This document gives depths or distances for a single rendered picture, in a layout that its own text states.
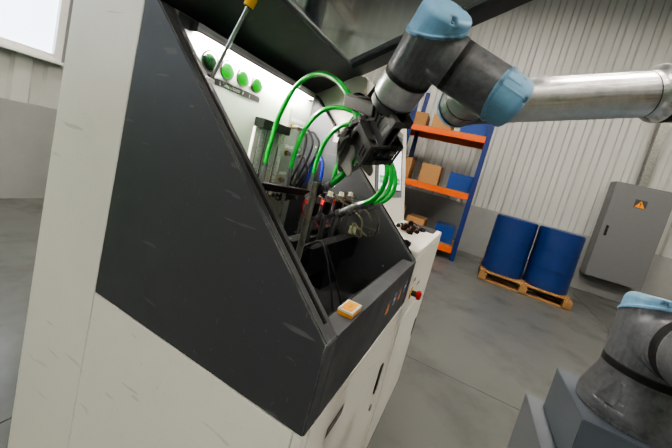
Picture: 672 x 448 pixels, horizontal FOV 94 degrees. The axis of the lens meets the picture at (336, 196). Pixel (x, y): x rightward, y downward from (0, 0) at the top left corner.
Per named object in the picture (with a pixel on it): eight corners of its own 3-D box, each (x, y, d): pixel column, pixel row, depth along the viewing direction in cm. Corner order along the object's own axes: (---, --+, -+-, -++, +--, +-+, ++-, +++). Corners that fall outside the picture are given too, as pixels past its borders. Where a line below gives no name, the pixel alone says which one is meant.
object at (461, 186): (455, 253, 630) (501, 104, 596) (453, 261, 551) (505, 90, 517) (333, 212, 737) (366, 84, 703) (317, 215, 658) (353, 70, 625)
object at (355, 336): (314, 422, 53) (338, 335, 51) (293, 408, 54) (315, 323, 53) (401, 306, 109) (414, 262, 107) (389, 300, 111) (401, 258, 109)
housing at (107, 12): (45, 575, 82) (149, -29, 65) (-2, 502, 93) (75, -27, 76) (311, 344, 208) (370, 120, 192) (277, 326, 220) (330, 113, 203)
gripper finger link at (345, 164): (334, 189, 65) (355, 160, 59) (326, 166, 68) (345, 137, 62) (347, 189, 67) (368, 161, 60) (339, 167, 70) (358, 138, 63)
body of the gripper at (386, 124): (355, 168, 58) (386, 119, 49) (341, 134, 62) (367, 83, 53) (390, 167, 61) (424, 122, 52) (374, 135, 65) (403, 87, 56)
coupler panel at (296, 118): (278, 194, 114) (298, 109, 111) (271, 191, 116) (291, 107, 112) (298, 194, 126) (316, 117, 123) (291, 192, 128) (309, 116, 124)
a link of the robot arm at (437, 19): (474, 33, 38) (416, -5, 39) (424, 104, 47) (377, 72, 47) (485, 19, 43) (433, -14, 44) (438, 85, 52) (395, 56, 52)
